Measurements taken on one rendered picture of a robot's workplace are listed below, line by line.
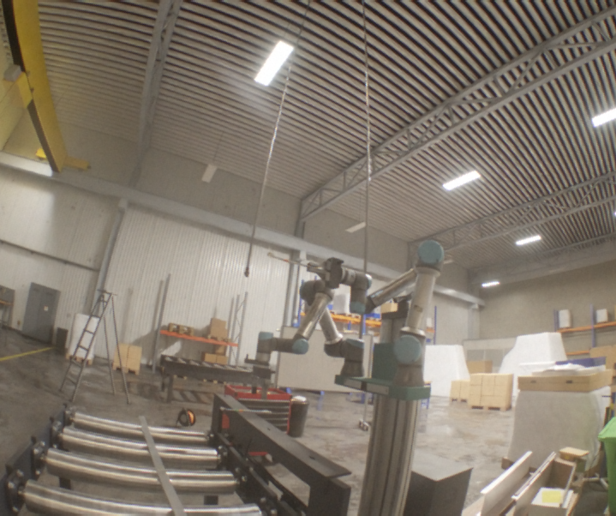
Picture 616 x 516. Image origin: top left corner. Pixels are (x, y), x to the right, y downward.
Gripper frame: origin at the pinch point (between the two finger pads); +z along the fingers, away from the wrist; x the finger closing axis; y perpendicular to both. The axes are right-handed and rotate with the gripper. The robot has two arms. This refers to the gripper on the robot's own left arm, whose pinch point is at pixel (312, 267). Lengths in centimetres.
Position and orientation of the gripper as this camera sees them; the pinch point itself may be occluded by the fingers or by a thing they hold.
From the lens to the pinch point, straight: 124.6
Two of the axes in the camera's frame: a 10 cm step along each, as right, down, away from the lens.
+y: 5.1, -2.1, -8.3
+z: -8.5, -2.5, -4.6
